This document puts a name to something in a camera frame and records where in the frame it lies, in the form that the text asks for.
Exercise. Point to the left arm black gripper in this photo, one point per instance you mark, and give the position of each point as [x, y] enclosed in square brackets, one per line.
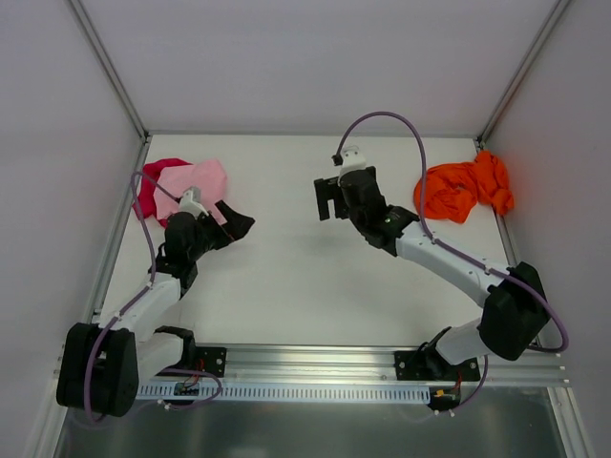
[219, 227]

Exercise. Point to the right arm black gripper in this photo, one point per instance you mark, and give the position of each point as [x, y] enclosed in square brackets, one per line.
[337, 197]

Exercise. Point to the pink t shirt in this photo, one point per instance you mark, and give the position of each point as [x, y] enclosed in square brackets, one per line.
[208, 176]

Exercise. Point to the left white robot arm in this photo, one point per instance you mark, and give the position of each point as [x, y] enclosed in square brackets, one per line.
[104, 363]

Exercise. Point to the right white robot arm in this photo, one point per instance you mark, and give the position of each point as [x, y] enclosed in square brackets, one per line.
[512, 314]

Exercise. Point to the magenta t shirt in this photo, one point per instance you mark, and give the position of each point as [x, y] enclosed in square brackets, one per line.
[146, 189]

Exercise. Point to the orange t shirt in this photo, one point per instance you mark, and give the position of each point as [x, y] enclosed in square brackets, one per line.
[451, 191]

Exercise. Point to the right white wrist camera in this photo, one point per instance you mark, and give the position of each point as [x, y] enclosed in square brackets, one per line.
[349, 159]

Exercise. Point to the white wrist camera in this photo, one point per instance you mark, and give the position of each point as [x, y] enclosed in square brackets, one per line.
[190, 203]
[349, 159]

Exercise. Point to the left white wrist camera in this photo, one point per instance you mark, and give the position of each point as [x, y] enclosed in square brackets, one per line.
[190, 203]

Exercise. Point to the left aluminium frame post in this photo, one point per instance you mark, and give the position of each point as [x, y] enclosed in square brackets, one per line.
[85, 22]

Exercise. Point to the aluminium frame post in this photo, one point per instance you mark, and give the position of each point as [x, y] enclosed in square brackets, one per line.
[524, 67]
[85, 22]

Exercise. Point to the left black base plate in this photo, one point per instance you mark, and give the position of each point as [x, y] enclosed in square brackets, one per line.
[211, 359]

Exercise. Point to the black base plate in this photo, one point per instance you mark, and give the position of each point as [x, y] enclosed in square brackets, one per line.
[426, 365]
[211, 359]

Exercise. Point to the white slotted cable duct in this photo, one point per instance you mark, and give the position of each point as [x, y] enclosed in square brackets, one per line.
[174, 392]

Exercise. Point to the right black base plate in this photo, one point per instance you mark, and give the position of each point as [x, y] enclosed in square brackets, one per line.
[426, 365]

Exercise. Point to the front aluminium rail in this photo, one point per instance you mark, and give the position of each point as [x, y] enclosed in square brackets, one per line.
[360, 365]

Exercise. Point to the right aluminium frame post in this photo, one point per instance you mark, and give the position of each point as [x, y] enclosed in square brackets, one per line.
[524, 67]

